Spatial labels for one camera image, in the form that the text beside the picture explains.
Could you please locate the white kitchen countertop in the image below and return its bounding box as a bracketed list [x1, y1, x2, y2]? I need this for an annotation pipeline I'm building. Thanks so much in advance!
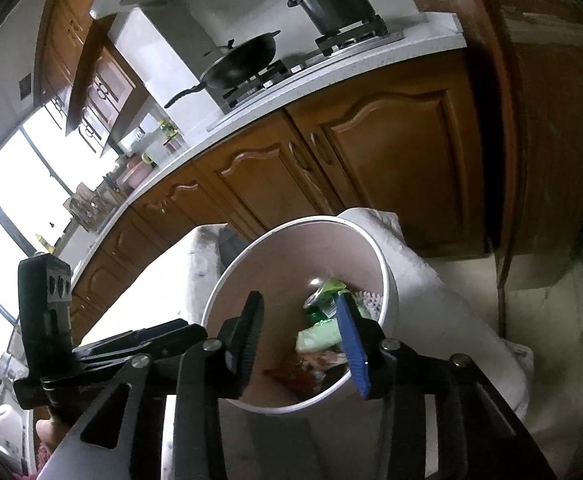
[54, 12, 467, 286]

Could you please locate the wooden wall cabinet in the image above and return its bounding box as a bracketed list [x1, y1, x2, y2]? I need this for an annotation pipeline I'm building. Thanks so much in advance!
[34, 0, 138, 157]

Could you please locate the gas stove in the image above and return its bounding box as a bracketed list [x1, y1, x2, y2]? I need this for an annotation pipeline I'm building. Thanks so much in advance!
[206, 15, 405, 131]

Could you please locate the pink plastic basin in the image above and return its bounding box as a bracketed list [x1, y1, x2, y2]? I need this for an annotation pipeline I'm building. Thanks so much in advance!
[124, 156, 153, 187]

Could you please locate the red snack bag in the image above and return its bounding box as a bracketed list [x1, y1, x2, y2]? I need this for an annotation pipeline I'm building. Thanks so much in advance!
[264, 350, 353, 399]

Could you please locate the kitchen window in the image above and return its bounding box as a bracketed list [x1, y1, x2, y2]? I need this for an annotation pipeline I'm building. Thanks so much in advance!
[0, 105, 122, 391]

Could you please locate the black wok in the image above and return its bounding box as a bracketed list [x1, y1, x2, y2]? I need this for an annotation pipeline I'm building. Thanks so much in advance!
[164, 30, 282, 109]

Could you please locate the floral white tablecloth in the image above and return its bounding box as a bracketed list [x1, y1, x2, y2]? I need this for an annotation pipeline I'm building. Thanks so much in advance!
[71, 230, 212, 348]

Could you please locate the crushed green can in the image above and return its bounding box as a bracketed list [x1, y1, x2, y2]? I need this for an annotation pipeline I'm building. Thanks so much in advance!
[304, 279, 372, 322]

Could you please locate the green carton box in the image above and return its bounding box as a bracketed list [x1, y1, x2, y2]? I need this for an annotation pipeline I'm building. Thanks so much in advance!
[295, 321, 345, 354]

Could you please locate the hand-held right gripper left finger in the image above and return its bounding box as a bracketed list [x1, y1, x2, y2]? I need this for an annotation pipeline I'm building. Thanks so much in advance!
[36, 291, 265, 480]

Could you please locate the round pink white waste bin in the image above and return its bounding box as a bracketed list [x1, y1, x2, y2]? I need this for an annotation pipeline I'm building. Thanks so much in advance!
[200, 216, 399, 416]

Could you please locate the person's left hand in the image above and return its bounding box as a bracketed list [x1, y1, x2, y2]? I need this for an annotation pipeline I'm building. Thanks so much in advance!
[35, 418, 73, 447]

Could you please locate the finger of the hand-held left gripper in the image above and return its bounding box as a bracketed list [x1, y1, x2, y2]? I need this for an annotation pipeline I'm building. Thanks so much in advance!
[41, 357, 137, 394]
[74, 320, 208, 362]

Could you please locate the black cooking pot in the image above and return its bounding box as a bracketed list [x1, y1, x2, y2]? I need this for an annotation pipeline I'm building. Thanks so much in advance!
[287, 0, 378, 35]

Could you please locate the wooden kitchen base cabinet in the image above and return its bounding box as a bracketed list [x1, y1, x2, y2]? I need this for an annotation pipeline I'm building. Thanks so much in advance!
[68, 47, 492, 341]

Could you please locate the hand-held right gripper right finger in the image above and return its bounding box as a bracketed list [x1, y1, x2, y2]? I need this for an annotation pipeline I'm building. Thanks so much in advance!
[335, 293, 558, 480]

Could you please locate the white foam net sleeve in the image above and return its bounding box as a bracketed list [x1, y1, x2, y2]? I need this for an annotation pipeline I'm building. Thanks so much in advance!
[358, 287, 385, 315]

